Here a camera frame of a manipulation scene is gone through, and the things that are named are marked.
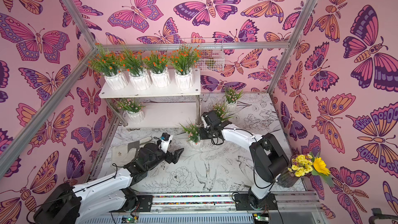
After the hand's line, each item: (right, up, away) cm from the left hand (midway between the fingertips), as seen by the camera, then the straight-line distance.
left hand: (178, 144), depth 82 cm
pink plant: (+32, +27, +17) cm, 45 cm away
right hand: (+12, +5, +8) cm, 16 cm away
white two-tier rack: (-12, +20, +30) cm, 38 cm away
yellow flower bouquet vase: (+56, -3, -20) cm, 59 cm away
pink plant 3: (+8, +5, -1) cm, 10 cm away
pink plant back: (+25, +16, +10) cm, 31 cm away
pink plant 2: (-26, +19, +5) cm, 32 cm away
